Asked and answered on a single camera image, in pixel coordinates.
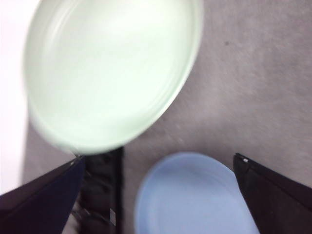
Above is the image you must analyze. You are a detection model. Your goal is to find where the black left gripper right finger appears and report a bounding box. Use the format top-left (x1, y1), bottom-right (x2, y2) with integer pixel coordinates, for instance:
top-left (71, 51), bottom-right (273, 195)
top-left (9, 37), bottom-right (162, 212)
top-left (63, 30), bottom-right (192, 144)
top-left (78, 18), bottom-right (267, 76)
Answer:
top-left (233, 153), bottom-right (312, 234)

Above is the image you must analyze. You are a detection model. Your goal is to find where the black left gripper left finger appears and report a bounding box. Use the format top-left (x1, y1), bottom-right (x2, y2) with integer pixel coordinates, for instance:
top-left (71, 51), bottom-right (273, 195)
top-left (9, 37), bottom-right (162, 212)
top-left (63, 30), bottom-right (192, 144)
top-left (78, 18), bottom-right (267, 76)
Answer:
top-left (0, 156), bottom-right (86, 234)

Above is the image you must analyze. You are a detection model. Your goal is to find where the light blue round plate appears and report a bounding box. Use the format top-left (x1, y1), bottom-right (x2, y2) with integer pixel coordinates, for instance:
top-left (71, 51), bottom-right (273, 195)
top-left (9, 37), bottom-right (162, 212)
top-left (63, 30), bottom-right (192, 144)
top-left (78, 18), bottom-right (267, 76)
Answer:
top-left (134, 152), bottom-right (261, 234)

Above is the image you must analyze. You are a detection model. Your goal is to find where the pale green round plate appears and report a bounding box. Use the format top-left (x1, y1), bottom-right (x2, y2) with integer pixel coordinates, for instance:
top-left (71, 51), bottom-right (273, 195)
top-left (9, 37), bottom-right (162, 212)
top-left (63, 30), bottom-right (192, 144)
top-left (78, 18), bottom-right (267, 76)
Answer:
top-left (24, 0), bottom-right (204, 156)

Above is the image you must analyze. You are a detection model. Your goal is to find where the black plastic plate rack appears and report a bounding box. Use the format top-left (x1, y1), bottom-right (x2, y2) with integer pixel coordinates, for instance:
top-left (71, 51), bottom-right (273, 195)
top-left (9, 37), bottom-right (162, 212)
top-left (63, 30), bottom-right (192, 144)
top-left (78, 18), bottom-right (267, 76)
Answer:
top-left (72, 146), bottom-right (125, 234)

